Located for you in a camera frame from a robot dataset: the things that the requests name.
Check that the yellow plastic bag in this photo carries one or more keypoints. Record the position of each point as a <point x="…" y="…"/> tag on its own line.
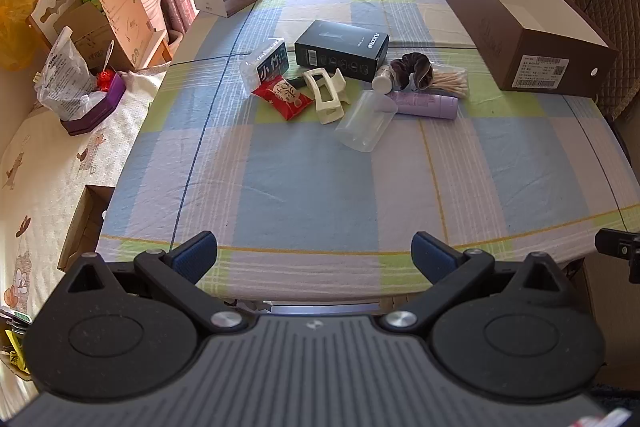
<point x="15" y="22"/>

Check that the cream hair claw clip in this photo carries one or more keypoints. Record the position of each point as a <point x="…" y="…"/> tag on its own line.
<point x="330" y="104"/>

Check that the blue toothpick box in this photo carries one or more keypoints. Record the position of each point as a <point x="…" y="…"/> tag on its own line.
<point x="262" y="64"/>

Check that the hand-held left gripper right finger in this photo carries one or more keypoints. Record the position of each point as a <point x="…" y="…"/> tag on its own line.
<point x="432" y="254"/>

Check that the red snack packet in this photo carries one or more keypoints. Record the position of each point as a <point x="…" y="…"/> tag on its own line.
<point x="280" y="97"/>

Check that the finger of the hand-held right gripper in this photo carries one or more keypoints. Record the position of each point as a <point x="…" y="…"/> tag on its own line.
<point x="617" y="243"/>

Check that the purple tube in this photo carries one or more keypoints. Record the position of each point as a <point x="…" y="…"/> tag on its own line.
<point x="425" y="105"/>

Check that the brown scrunchie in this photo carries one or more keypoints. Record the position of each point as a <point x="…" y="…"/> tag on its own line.
<point x="407" y="69"/>

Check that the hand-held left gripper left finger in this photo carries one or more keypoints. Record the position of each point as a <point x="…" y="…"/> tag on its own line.
<point x="192" y="253"/>

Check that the open cardboard box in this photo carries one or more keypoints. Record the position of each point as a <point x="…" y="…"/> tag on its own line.
<point x="90" y="39"/>

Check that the small brown cardboard box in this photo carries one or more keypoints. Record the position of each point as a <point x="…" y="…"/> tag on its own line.
<point x="85" y="227"/>

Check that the cotton swabs bag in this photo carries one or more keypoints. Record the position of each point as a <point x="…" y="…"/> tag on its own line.
<point x="450" y="82"/>

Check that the white pill bottle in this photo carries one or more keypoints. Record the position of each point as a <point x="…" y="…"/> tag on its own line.
<point x="382" y="79"/>

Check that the black product box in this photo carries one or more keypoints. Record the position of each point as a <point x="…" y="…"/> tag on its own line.
<point x="340" y="47"/>

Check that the purple hexagonal box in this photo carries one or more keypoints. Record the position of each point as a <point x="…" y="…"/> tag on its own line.
<point x="95" y="112"/>

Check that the pink patterned box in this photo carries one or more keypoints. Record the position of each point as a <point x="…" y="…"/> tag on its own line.
<point x="125" y="14"/>

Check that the clear plastic cup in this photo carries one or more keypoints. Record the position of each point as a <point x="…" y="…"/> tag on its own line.
<point x="365" y="122"/>

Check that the brown quilted chair cushion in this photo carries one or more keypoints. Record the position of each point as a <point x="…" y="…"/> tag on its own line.
<point x="610" y="17"/>

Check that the wooden chair back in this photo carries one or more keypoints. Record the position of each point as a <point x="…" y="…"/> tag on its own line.
<point x="47" y="9"/>

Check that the cartoon print cloth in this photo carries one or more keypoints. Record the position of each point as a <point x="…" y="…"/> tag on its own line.
<point x="45" y="167"/>

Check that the clear printed plastic bag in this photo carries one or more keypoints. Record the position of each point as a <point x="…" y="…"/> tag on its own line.
<point x="62" y="77"/>

